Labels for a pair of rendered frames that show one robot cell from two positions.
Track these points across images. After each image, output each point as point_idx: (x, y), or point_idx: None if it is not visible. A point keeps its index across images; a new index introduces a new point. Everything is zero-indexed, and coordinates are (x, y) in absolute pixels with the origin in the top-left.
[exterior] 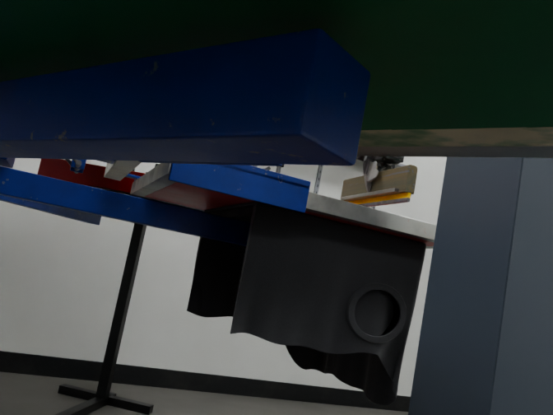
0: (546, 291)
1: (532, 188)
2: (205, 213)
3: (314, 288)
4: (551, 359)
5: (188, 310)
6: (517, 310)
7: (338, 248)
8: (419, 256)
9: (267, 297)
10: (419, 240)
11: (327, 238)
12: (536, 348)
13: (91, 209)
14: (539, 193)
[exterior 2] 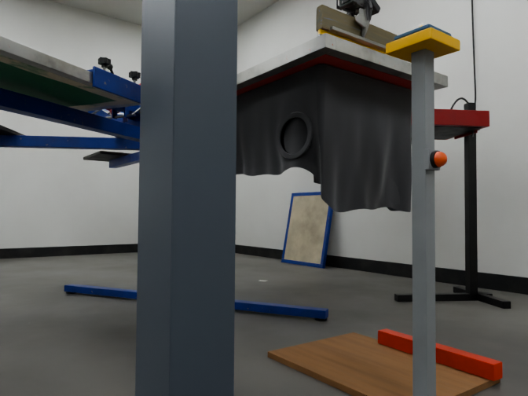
0: (157, 72)
1: (146, 15)
2: None
3: (261, 134)
4: (163, 115)
5: (314, 181)
6: (145, 93)
7: (266, 101)
8: (314, 77)
9: (243, 149)
10: (314, 64)
11: (261, 98)
12: (155, 111)
13: None
14: (150, 14)
